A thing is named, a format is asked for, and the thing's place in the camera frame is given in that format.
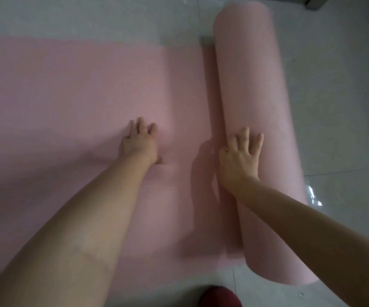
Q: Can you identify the person's right hand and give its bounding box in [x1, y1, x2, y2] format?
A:
[216, 126, 265, 196]

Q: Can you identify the person's left hand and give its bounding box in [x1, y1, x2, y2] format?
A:
[118, 117, 165, 165]

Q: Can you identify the pink foam mat roll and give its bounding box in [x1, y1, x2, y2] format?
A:
[0, 1, 320, 286]

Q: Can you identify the person's left forearm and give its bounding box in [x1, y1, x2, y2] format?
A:
[0, 153, 154, 307]

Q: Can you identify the person's right forearm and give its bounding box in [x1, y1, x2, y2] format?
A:
[225, 176, 369, 307]

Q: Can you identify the dark red clothing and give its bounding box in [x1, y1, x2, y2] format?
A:
[198, 285, 243, 307]

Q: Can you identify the grey furniture leg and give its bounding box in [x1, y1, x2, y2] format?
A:
[305, 0, 336, 10]

